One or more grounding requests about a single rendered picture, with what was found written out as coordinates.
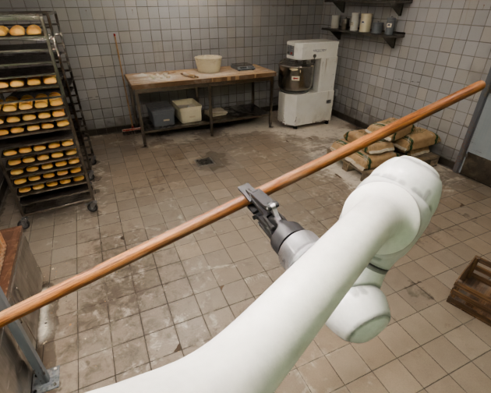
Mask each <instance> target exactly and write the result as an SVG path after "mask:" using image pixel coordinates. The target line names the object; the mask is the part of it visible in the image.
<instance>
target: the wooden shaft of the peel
mask: <svg viewBox="0 0 491 393"><path fill-rule="evenodd" d="M485 87H486V83H485V81H483V80H479V81H477V82H475V83H473V84H471V85H468V86H466V87H464V88H462V89H460V90H458V91H456V92H454V93H452V94H450V95H448V96H446V97H443V98H441V99H439V100H438V101H435V102H433V103H432V104H429V105H427V106H425V107H424V108H420V109H419V110H417V111H415V112H412V113H411V114H409V115H406V116H405V117H403V118H401V119H398V120H396V121H394V122H392V123H390V124H388V125H386V126H384V127H382V128H380V129H377V130H375V131H373V132H371V133H369V134H367V135H365V136H363V137H361V138H359V139H357V140H355V141H352V142H350V143H348V144H346V145H344V146H343V147H340V148H338V149H336V150H334V151H332V152H330V153H328V154H325V155H324V156H322V157H320V158H317V159H316V160H314V161H311V162H310V163H307V164H305V165H303V166H301V167H299V168H297V169H295V170H293V171H291V172H289V173H287V174H284V175H282V176H280V177H278V178H276V179H274V180H272V181H270V182H268V183H266V184H264V185H262V186H259V187H257V188H260V189H261V190H262V191H264V192H265V194H266V195H268V196H269V195H271V194H272V193H275V192H277V191H278V190H280V189H283V188H285V187H286V186H290V185H291V184H293V183H295V182H297V181H299V180H301V179H304V178H305V177H307V176H309V175H311V174H313V173H315V172H318V171H319V170H321V169H323V168H326V167H327V166H329V165H332V164H333V163H335V162H337V161H340V160H341V159H343V158H346V157H347V156H349V155H352V154H354V153H356V152H358V151H360V150H362V149H364V148H366V147H368V146H370V145H372V144H374V143H376V142H378V141H380V140H382V139H384V138H386V137H388V136H390V135H392V134H394V133H396V132H398V131H400V130H402V129H404V128H406V127H408V126H411V125H413V124H415V123H417V122H419V121H421V120H423V119H425V118H427V117H429V116H431V115H433V114H435V113H437V112H439V111H441V110H443V109H445V108H447V107H449V106H451V105H453V104H455V103H457V102H459V101H461V100H463V99H465V98H467V97H469V96H471V95H473V94H476V93H478V92H479V91H481V90H483V89H484V88H485ZM257 188H256V189H257ZM250 204H253V202H252V203H250V202H249V201H248V200H247V199H246V198H245V197H244V196H243V195H241V196H238V197H236V198H235V199H233V200H230V201H228V202H227V203H225V204H222V205H221V206H219V207H215V208H214V209H212V210H210V211H208V212H206V213H204V214H201V215H200V216H198V217H196V218H193V219H191V220H189V221H187V222H185V223H183V224H181V225H179V226H177V227H175V228H173V229H171V230H168V231H166V232H164V233H162V234H160V235H158V236H156V237H154V238H152V239H150V240H148V241H146V242H144V243H141V244H139V245H138V246H135V247H133V248H132V249H130V250H127V251H125V252H123V253H120V254H119V255H117V256H115V257H112V258H111V259H109V260H106V261H105V262H103V263H100V264H98V265H96V266H94V267H92V268H90V269H88V270H86V271H84V272H82V273H80V274H77V275H75V276H73V277H71V278H69V279H67V280H65V281H63V282H61V283H59V284H57V285H54V286H52V287H50V288H49V289H46V290H44V291H43V292H40V293H38V294H36V295H35V296H31V297H30V298H28V299H25V300H24V301H22V302H20V303H17V304H16V305H14V306H11V307H9V308H7V309H5V310H3V311H1V312H0V328H2V327H4V326H6V325H7V324H10V323H12V322H13V321H15V320H18V319H20V318H21V317H24V316H26V315H27V314H29V313H32V312H34V311H35V310H38V309H40V308H41V307H43V306H47V305H48V304H50V303H53V302H54V301H56V300H58V299H61V298H62V297H64V296H67V295H68V294H70V293H72V292H75V291H76V290H78V289H81V288H82V287H84V286H86V285H89V284H90V283H92V282H94V281H96V280H98V279H100V278H103V277H104V276H106V275H109V274H111V273H113V272H115V271H117V270H119V269H121V268H123V267H125V266H127V265H129V264H131V263H133V262H135V261H137V260H139V259H141V258H143V257H145V256H147V255H149V254H151V253H153V252H155V251H157V250H159V249H161V248H163V247H165V246H168V245H170V244H172V243H174V242H176V241H178V240H180V239H182V238H184V237H186V236H188V235H190V234H192V233H194V232H196V231H198V230H200V229H202V228H204V227H206V226H208V225H210V224H212V223H214V222H216V221H218V220H220V219H222V218H224V217H226V216H228V215H230V214H233V213H235V212H236V211H239V210H241V209H242V208H244V207H247V206H249V205H250Z"/></svg>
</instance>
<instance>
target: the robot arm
mask: <svg viewBox="0 0 491 393"><path fill-rule="evenodd" d="M238 190H239V191H240V192H241V193H242V195H243V196H244V197H245V198H246V199H247V200H248V201H249V202H250V203H252V202H253V204H250V205H249V206H247V207H248V209H249V210H250V211H251V212H252V213H253V214H254V215H253V220H256V219H257V220H258V225H259V226H260V227H261V228H262V230H264V232H265V233H266V234H267V236H268V237H269V238H270V244H271V247H272V249H273V250H274V251H275V252H276V254H277V255H278V257H279V261H280V264H281V265H282V267H283V268H284V269H285V270H286V272H285V273H283V275H282V276H280V277H279V279H278V280H276V282H275V283H273V284H272V285H271V286H270V287H269V288H268V289H267V290H266V291H265V292H264V293H263V294H262V295H261V296H260V297H259V298H258V299H257V300H256V301H255V302H254V303H252V304H251V305H250V306H249V307H248V308H247V309H246V310H245V311H244V312H243V313H242V314H241V315H239V316H238V317H237V318H236V319H235V320H234V321H233V322H232V323H230V324H229V325H228V326H227V327H226V328H225V329H224V330H223V331H222V332H220V333H219V334H218V335H217V336H215V337H214V338H212V339H211V340H210V341H209V342H208V343H206V344H205V345H203V346H202V347H200V348H199V349H197V350H196V351H194V352H192V353H190V354H188V355H187V356H185V357H183V358H181V359H179V360H177V361H175V362H173V363H169V364H168V365H165V366H162V367H160V368H157V369H155V370H151V371H149V372H146V373H144V374H140V375H137V376H135V377H131V378H129V379H126V380H123V381H120V382H118V383H115V384H111V385H108V386H105V387H102V388H98V389H95V390H92V391H88V392H85V393H274V392H275V391H276V389H277V388H278V386H279V385H280V384H281V382H282V381H283V380H284V379H285V377H286V376H287V375H288V373H289V372H290V370H291V369H292V367H293V366H294V365H295V364H296V362H297V361H298V359H299V358H300V357H301V355H302V354H303V353H304V351H305V350H306V349H307V347H308V346H309V344H310V343H311V342H312V340H313V339H314V338H315V337H316V335H317V334H318V332H319V331H320V329H321V328H322V327H323V326H324V324H325V325H326V326H328V327H329V329H331V330H332V332H333V333H335V334H336V335H337V336H339V337H340V338H342V339H343V340H345V341H346V342H352V343H365V342H368V341H370V340H372V339H373V338H375V337H376V336H377V335H378V334H379V333H380V332H381V331H382V330H383V329H384V328H385V327H386V326H387V325H388V324H389V323H390V318H391V315H390V308H389V305H388V302H387V298H386V296H385V295H384V294H383V292H382V291H381V290H380V288H381V285H382V283H383V280H384V278H385V275H386V274H387V272H388V271H389V270H390V268H391V267H392V266H393V265H394V263H395V262H396V261H397V260H399V259H400V258H401V257H403V256H404V255H405V254H406V253H407V252H408V251H409V250H410V249H411V248H412V247H413V246H414V245H415V243H416V242H417V241H418V239H419V238H420V236H421V235H422V234H423V232H424V231H425V230H426V228H427V226H428V224H429V223H430V220H431V217H432V216H433V214H434V213H435V211H436V209H437V207H438V204H439V202H440V197H441V193H442V182H441V180H440V175H439V174H438V172H437V171H436V170H435V169H434V168H433V167H432V166H430V165H428V164H427V163H425V162H424V161H421V160H419V159H418V158H414V157H411V156H400V157H393V158H391V159H389V160H387V161H385V162H384V163H383V164H381V165H380V166H379V167H377V168H376V169H375V170H374V171H373V172H372V173H371V174H370V176H369V177H367V178H365V179H364V180H363V181H362V182H361V183H360V185H359V186H358V187H357V189H356V190H355V191H354V192H352V193H351V195H350V196H349V197H348V199H347V200H346V201H345V204H344V207H343V211H342V212H341V215H340V218H339V221H338V222H337V223H336V224H335V225H333V226H332V227H331V228H330V229H329V230H328V231H327V232H326V233H325V234H324V235H323V236H322V237H321V238H319V237H318V236H317V235H316V234H315V233H314V232H311V231H310V230H305V229H304V228H303V227H302V226H301V225H300V224H299V223H298V222H295V221H287V219H286V218H285V217H284V216H283V215H282V214H280V213H279V212H278V211H277V207H279V203H278V202H277V201H275V200H272V199H271V198H270V197H269V196H268V195H266V194H265V192H264V191H262V190H261V189H260V188H257V189H254V188H253V187H252V186H251V185H250V184H249V183H248V182H247V183H246V184H243V185H241V186H239V187H238Z"/></svg>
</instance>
